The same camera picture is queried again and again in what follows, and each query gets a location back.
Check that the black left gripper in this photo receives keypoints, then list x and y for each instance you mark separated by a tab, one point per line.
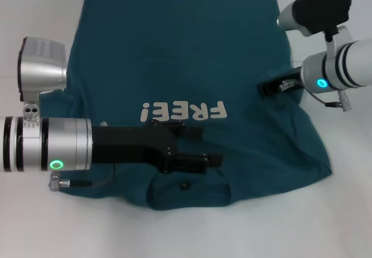
125	144

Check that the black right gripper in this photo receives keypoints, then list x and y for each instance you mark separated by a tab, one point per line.
273	87

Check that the teal shirt with FREE print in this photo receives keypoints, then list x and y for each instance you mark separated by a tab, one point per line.
180	51

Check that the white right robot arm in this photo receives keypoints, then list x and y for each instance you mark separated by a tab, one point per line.
348	66

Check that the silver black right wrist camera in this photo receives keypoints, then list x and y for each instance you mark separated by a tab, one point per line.
319	8

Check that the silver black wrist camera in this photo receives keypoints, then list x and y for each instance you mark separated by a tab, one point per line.
319	8
40	69

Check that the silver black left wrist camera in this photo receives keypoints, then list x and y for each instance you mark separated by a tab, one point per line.
40	69

